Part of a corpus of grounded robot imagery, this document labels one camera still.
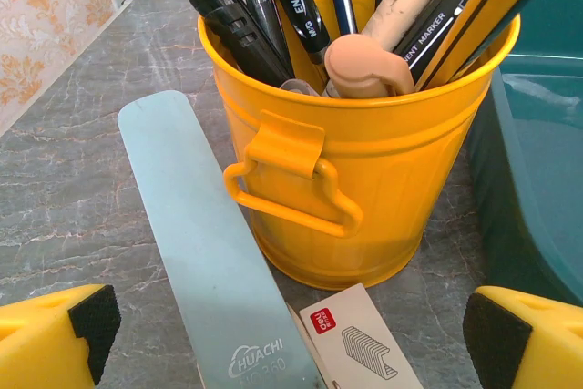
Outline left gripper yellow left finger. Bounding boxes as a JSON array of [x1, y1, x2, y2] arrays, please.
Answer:
[[0, 283, 122, 389]]

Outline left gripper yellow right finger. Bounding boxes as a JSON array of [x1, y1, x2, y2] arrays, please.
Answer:
[[462, 285, 583, 389]]

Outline white staples box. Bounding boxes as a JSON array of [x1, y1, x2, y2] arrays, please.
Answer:
[[298, 282, 424, 389]]

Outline pale blue steel ruler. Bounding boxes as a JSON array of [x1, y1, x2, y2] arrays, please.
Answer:
[[117, 90, 329, 389]]

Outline teal plastic bin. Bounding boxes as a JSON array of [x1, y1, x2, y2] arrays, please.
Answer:
[[466, 0, 583, 308]]

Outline yellow metal bucket pen holder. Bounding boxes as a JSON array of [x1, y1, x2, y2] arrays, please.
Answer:
[[197, 13, 522, 292]]

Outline yellow black striped pencil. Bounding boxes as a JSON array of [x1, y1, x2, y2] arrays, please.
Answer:
[[414, 0, 525, 92]]

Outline black permanent marker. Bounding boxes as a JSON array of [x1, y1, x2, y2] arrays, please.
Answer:
[[392, 0, 502, 85]]

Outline black ribbed clip pen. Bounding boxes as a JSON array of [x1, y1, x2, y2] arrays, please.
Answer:
[[176, 0, 295, 88]]

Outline black slim pen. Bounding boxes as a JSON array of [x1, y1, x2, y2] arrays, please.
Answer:
[[232, 0, 295, 74]]

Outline black gel pen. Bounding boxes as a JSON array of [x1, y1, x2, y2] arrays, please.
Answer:
[[260, 0, 332, 67]]

